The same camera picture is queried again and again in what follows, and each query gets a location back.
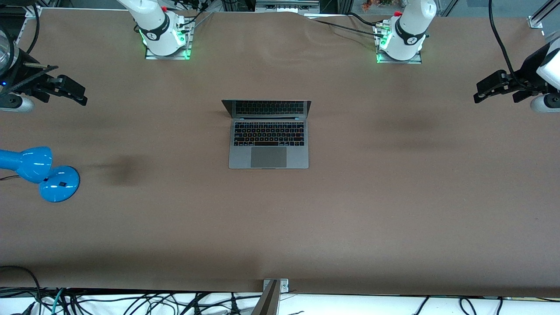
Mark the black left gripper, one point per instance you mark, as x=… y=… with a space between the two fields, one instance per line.
x=526 y=77

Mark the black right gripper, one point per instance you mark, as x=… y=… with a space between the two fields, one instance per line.
x=27 y=81

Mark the grey laptop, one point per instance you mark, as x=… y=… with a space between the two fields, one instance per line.
x=269 y=153

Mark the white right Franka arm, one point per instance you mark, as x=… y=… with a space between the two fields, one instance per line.
x=157 y=30

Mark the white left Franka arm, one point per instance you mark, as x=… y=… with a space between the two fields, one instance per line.
x=407 y=35

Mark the blue desk lamp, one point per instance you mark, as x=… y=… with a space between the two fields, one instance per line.
x=57 y=183

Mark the orange background item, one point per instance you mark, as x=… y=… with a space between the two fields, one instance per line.
x=369 y=5

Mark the grey equipment box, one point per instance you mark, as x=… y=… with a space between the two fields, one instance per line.
x=286 y=6

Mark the aluminium frame corner post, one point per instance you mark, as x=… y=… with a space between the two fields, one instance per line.
x=540 y=17
x=34 y=11

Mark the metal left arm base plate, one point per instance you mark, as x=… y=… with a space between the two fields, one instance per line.
x=400 y=62

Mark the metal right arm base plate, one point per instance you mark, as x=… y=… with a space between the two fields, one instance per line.
x=168 y=57

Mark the metal camera pole bracket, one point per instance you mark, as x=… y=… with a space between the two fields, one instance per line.
x=284 y=286

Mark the grey camera pole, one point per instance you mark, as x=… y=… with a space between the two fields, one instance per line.
x=267 y=302

